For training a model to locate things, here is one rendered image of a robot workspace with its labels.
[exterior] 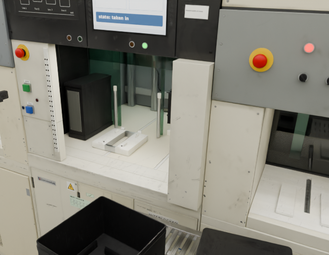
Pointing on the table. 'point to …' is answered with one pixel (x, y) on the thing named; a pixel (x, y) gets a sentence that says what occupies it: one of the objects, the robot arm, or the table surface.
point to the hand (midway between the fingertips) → (2, 95)
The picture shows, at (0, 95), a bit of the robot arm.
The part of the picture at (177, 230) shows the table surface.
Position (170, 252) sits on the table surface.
